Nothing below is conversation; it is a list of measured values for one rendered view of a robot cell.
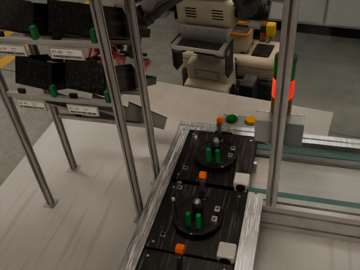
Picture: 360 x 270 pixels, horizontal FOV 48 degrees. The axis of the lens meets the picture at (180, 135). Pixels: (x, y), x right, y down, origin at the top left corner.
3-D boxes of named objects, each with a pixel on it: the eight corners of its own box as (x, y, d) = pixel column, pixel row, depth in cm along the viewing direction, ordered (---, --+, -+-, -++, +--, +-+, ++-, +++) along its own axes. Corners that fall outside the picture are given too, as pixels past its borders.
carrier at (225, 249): (169, 185, 125) (165, 156, 117) (247, 197, 119) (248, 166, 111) (144, 250, 108) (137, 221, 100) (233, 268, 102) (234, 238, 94)
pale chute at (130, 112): (132, 121, 146) (135, 110, 146) (164, 129, 141) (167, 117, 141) (88, 107, 120) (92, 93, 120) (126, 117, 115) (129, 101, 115)
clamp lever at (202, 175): (199, 194, 115) (200, 170, 113) (205, 195, 115) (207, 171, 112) (196, 200, 112) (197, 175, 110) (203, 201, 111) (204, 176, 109)
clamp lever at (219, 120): (216, 138, 134) (217, 116, 131) (222, 139, 133) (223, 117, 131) (214, 142, 131) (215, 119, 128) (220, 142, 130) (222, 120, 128)
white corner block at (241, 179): (235, 180, 125) (235, 171, 122) (249, 182, 124) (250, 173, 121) (232, 192, 121) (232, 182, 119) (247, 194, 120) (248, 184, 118)
